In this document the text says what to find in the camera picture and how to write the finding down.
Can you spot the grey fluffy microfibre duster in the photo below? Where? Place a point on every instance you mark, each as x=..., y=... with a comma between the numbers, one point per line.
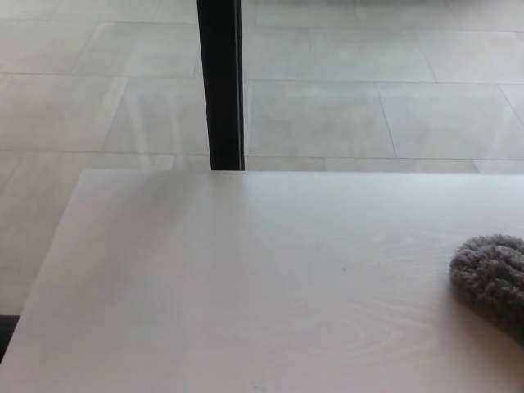
x=491, y=278

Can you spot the black vertical window frame post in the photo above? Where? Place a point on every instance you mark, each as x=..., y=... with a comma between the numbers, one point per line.
x=221, y=82

